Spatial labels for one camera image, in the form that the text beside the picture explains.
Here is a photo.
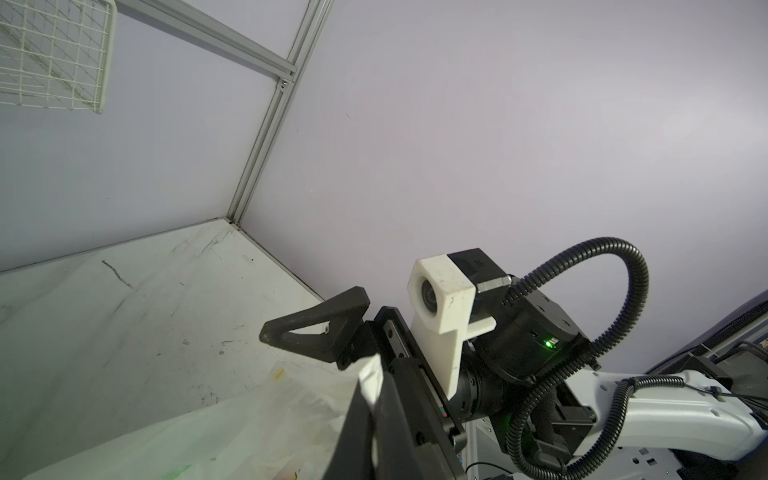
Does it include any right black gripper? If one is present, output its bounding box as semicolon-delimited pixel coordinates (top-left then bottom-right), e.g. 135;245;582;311
359;291;588;452

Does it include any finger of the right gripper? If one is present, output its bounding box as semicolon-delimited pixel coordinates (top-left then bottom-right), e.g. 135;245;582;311
259;286;370;370

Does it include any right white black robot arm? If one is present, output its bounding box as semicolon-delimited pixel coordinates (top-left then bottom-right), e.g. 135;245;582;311
260;278;767;479

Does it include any white lemon print plastic bag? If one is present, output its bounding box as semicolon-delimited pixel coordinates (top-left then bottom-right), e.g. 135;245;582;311
32;356;383;479

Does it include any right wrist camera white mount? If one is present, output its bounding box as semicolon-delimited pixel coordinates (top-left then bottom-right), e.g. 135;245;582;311
407;248;512;399

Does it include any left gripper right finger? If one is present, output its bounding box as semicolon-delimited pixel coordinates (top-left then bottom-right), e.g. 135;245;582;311
375;358;466;479

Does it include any white wire wall basket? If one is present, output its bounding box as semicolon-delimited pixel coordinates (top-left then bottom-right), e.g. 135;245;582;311
1;0;117;114

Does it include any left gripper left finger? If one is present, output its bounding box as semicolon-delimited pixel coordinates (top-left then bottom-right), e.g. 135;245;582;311
322;384;375;480

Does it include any right black cable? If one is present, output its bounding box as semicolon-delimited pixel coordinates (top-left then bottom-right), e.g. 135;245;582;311
503;237;768;480

